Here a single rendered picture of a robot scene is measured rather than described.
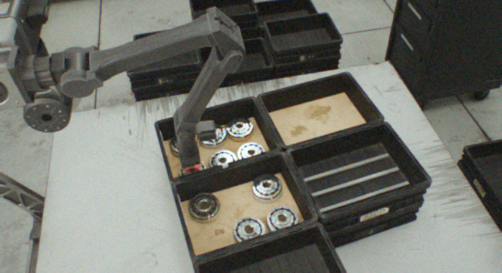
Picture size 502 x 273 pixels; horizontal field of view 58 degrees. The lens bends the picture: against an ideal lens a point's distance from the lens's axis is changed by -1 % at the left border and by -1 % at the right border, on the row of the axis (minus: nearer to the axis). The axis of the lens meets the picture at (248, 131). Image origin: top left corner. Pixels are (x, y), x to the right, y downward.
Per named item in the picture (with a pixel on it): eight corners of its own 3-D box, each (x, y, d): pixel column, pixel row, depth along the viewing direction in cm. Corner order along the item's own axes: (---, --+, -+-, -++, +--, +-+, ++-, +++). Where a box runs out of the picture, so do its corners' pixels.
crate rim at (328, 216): (319, 224, 140) (320, 220, 139) (283, 154, 160) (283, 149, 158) (433, 187, 148) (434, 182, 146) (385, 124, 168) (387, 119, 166)
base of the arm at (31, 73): (31, 83, 117) (12, 45, 108) (63, 78, 118) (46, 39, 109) (27, 106, 111) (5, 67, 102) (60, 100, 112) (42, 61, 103)
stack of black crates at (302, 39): (274, 110, 284) (274, 51, 252) (263, 79, 305) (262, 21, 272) (336, 100, 288) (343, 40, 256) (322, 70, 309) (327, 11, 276)
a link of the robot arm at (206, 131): (175, 109, 144) (179, 132, 140) (212, 103, 145) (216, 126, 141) (180, 128, 154) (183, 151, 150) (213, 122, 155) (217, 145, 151)
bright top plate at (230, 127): (229, 140, 173) (229, 138, 172) (223, 121, 180) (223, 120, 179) (256, 134, 174) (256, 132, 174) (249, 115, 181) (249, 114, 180)
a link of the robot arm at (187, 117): (220, 19, 114) (227, 52, 109) (241, 23, 117) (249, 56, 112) (169, 114, 147) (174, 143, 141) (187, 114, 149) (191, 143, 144)
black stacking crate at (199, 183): (197, 279, 140) (191, 262, 132) (176, 203, 160) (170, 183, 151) (316, 240, 147) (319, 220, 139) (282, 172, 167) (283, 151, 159)
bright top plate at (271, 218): (271, 237, 144) (271, 235, 143) (263, 210, 151) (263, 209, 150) (302, 229, 145) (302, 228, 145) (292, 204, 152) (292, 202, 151)
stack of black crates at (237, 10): (201, 79, 307) (193, 22, 275) (197, 52, 328) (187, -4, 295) (260, 70, 311) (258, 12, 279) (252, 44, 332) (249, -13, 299)
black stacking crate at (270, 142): (176, 202, 160) (170, 183, 152) (159, 143, 179) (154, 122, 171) (282, 171, 167) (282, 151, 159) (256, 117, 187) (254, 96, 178)
